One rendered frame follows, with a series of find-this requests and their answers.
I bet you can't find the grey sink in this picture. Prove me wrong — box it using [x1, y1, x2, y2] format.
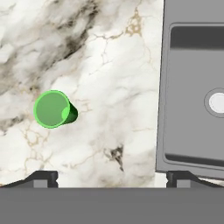
[155, 0, 224, 180]

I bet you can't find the green cup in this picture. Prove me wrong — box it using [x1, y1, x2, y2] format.
[32, 89, 79, 130]

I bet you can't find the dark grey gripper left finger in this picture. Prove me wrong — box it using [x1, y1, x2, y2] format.
[2, 171, 60, 189]

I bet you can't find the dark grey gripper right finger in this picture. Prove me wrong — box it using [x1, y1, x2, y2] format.
[165, 171, 224, 189]

